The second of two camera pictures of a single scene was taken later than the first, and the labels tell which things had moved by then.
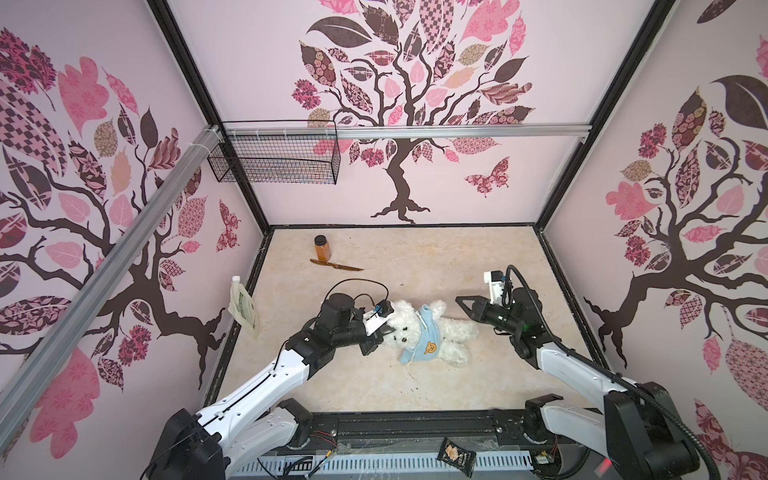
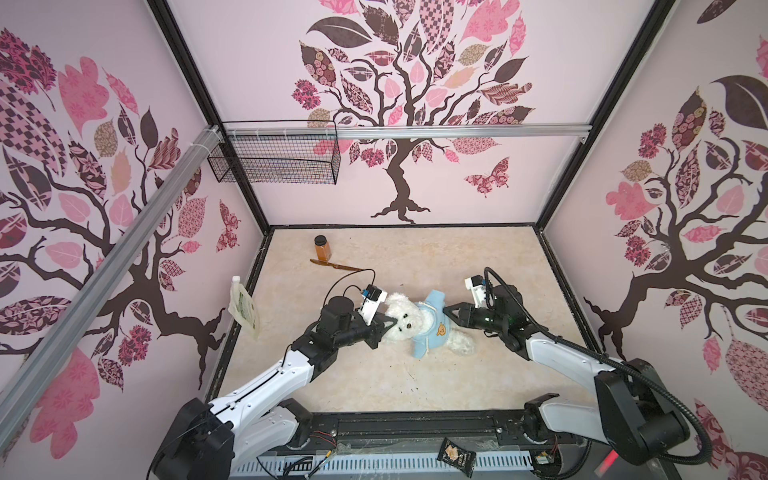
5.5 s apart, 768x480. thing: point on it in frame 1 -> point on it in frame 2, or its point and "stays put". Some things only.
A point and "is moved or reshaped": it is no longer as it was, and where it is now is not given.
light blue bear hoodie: (428, 344) is moved or reshaped
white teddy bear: (455, 336) is moved or reshaped
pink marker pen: (607, 463) stays put
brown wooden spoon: (336, 265) stays put
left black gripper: (373, 341) stays put
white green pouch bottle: (241, 304) stays put
